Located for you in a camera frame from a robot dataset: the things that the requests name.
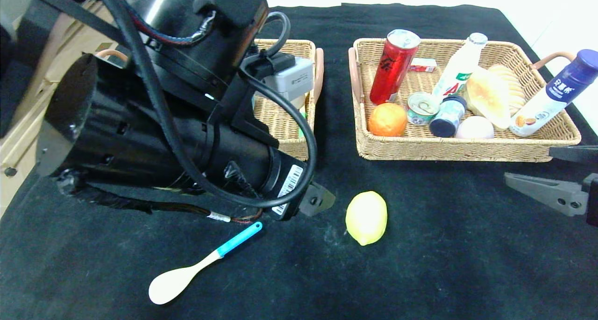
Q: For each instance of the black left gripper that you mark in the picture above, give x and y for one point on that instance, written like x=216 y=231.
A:
x=288 y=189

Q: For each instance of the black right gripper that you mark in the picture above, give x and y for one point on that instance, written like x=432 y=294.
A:
x=592 y=196

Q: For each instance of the yellow lemon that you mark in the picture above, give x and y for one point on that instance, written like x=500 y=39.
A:
x=366 y=217

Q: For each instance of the short silver tin can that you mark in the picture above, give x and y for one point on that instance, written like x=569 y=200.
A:
x=423 y=110

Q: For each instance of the red soda can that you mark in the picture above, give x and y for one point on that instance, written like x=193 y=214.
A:
x=390 y=72

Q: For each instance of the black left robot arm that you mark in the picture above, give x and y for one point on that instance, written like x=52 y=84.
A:
x=117 y=124

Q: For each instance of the white bottle blue cap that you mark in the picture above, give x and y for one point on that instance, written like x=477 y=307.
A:
x=542 y=107

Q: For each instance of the striped bread loaf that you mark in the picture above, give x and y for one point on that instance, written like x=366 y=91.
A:
x=514 y=88

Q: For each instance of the pale pink round bun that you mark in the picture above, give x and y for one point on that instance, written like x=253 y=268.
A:
x=474 y=129

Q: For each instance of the yellow bread bun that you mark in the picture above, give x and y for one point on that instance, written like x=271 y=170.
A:
x=488 y=98

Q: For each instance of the orange fruit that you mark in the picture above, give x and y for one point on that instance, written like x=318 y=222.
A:
x=387 y=119

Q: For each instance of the black tablecloth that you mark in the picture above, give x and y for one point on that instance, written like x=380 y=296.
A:
x=420 y=273

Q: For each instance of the small dark blue jar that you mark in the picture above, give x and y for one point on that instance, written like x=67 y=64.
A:
x=446 y=119

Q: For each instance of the white milk drink bottle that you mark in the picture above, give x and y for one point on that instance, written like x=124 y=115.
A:
x=458 y=72

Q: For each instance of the red green candy box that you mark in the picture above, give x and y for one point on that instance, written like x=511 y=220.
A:
x=425 y=67

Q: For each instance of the gold metal rolling rack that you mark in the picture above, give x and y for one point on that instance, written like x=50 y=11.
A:
x=10 y=172

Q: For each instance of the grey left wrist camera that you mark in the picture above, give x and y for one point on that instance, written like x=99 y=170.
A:
x=292 y=81

